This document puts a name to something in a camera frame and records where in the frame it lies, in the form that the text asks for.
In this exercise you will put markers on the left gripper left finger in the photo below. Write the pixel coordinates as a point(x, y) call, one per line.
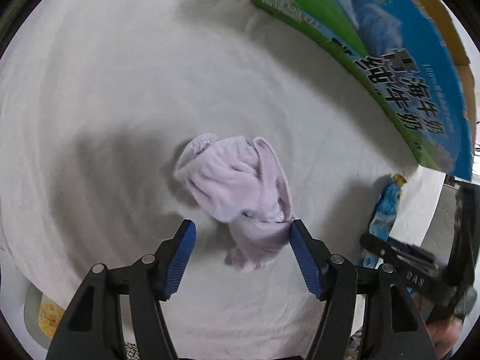
point(91, 327)

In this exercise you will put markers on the person's left hand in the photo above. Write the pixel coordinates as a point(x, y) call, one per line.
point(444, 335)

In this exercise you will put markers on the light blue milk pouch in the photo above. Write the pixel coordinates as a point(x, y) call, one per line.
point(383, 219)

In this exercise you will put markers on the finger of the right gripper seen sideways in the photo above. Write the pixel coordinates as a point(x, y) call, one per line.
point(415, 257)

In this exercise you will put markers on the lilac plush cloth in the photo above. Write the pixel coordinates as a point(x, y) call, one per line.
point(242, 184)

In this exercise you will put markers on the blue green cardboard box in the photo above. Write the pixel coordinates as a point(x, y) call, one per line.
point(408, 55)

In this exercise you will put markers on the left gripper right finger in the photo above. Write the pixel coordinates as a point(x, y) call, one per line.
point(393, 327)

